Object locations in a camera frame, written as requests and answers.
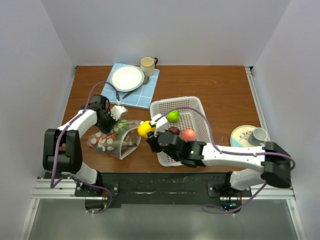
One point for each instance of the green fake apple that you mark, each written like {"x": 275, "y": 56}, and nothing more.
{"x": 173, "y": 116}

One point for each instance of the purple fake fruit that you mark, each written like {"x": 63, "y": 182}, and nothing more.
{"x": 174, "y": 130}

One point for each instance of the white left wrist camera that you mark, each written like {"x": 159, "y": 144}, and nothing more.
{"x": 117, "y": 112}

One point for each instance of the beige mug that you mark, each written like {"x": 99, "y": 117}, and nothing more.
{"x": 148, "y": 65}

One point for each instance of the white plastic basket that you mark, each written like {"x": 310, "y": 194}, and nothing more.
{"x": 191, "y": 115}

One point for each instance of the yellow fake pepper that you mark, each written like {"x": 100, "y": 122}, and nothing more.
{"x": 145, "y": 128}

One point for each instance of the white round plate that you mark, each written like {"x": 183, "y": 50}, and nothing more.
{"x": 126, "y": 78}

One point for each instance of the blue beige saucer plate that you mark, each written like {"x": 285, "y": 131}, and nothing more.
{"x": 239, "y": 137}

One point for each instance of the clear polka dot zip bag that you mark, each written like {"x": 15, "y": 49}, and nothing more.
{"x": 118, "y": 144}

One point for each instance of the aluminium frame rail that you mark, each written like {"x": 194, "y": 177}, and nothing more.
{"x": 67, "y": 189}

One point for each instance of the dark green fake vegetable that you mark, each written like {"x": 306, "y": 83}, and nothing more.
{"x": 121, "y": 125}

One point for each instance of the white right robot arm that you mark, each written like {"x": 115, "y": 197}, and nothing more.
{"x": 268, "y": 164}

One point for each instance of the grey teacup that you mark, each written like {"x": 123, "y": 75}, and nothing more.
{"x": 257, "y": 136}

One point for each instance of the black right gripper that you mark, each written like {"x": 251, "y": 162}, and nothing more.
{"x": 152, "y": 140}

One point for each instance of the pink fake peach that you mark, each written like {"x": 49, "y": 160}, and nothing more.
{"x": 188, "y": 135}

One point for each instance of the black handled spoon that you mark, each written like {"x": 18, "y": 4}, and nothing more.
{"x": 145, "y": 81}

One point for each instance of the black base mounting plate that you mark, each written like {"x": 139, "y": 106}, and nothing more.
{"x": 164, "y": 188}

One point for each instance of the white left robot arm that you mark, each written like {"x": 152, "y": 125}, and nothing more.
{"x": 62, "y": 151}

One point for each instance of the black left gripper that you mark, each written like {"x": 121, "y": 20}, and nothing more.
{"x": 107, "y": 129}

